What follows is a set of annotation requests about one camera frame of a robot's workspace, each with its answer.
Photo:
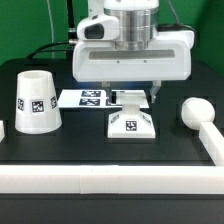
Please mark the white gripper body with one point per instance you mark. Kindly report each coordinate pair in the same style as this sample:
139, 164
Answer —
96, 58

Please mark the white lamp base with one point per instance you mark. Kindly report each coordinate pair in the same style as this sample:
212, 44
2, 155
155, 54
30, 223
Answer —
130, 121

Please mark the white lamp bulb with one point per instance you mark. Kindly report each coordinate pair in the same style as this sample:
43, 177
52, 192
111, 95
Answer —
195, 111

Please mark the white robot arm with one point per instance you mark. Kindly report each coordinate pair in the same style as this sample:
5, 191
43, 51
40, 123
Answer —
125, 43

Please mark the white lamp shade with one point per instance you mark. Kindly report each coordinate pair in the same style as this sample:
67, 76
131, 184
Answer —
37, 110

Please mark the white marker sheet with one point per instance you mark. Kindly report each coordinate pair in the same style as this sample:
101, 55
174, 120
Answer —
91, 98

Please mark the white right fence bar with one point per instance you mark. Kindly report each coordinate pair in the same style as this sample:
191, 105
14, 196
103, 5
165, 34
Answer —
213, 141

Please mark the white left fence piece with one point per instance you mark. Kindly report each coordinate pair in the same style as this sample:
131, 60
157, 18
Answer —
2, 132

